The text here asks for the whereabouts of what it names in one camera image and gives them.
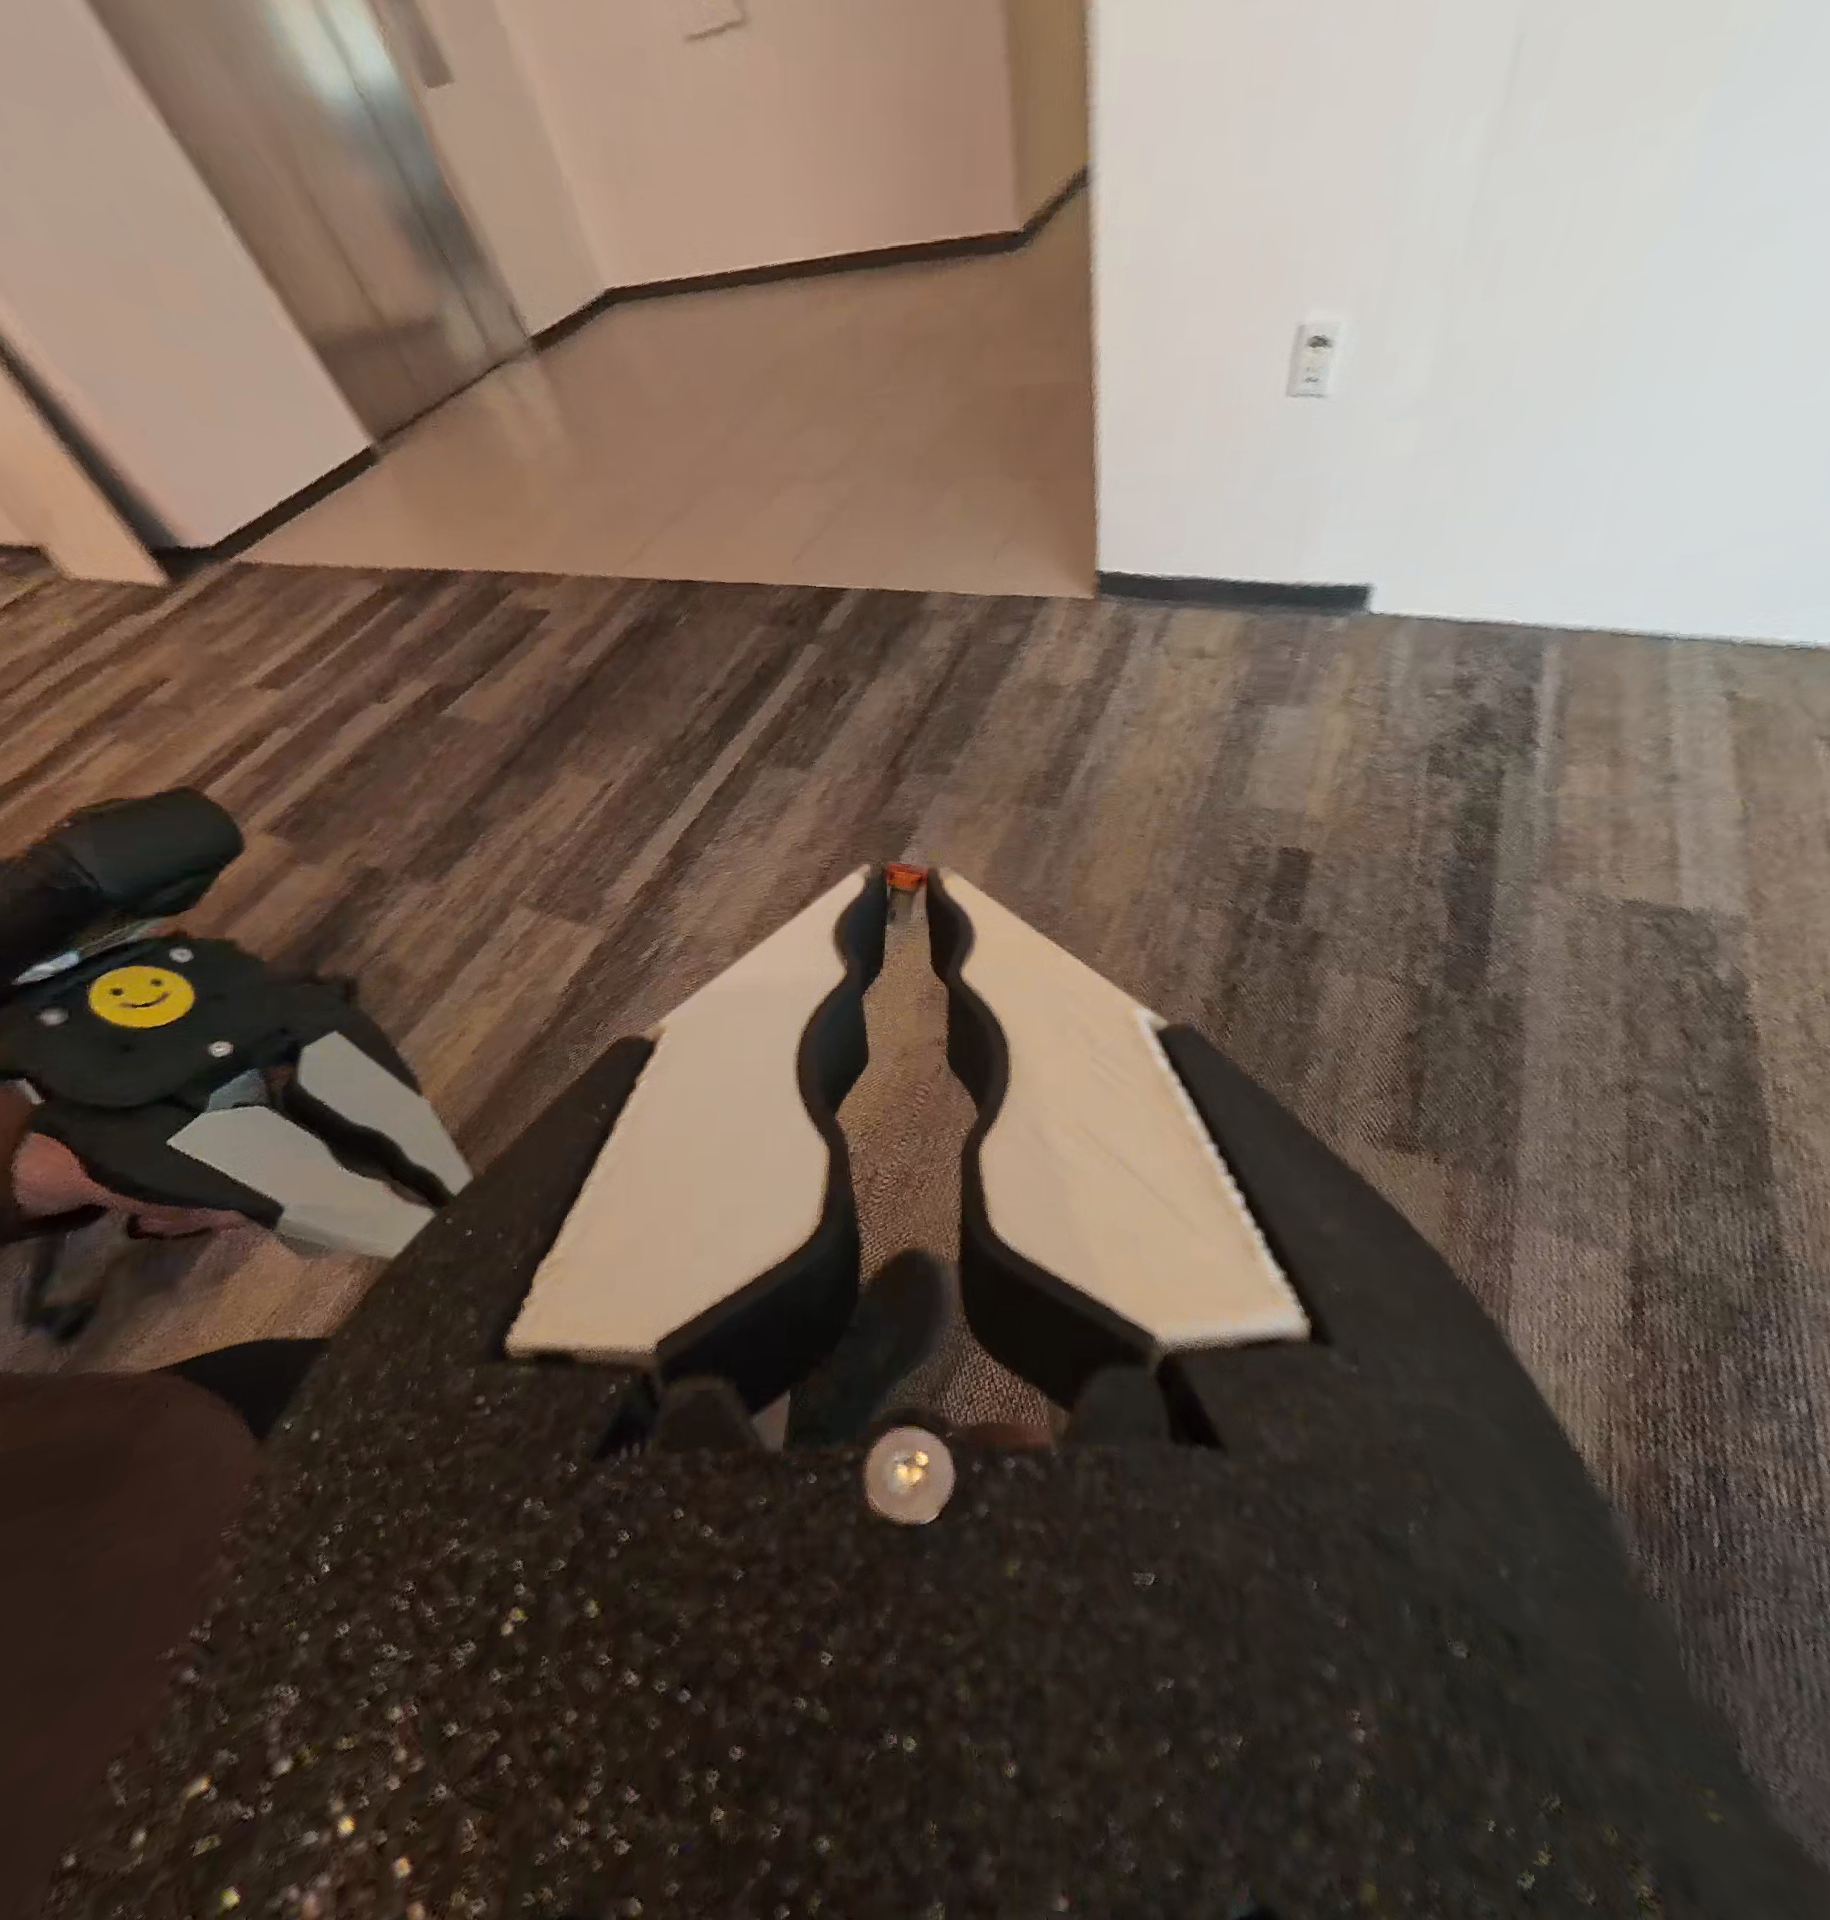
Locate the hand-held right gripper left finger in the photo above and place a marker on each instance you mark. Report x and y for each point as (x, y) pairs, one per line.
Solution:
(676, 1185)

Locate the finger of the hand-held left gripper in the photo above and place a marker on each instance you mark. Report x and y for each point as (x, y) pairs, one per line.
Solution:
(383, 1116)
(316, 1200)

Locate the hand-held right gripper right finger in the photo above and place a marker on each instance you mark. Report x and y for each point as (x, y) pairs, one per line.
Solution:
(1125, 1185)

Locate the grey pin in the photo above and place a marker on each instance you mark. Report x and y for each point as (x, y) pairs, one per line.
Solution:
(903, 882)

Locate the person's left hand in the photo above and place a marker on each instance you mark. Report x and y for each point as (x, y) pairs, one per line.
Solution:
(61, 1176)

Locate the person's black shoe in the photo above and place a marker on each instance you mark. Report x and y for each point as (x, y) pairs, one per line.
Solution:
(871, 1336)

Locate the person's brown sweater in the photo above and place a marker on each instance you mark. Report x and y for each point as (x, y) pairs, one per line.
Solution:
(75, 1575)

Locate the metal elevator door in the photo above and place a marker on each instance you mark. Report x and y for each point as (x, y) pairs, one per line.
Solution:
(330, 196)

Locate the white wall outlet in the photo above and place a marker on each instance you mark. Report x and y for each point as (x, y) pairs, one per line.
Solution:
(1315, 356)

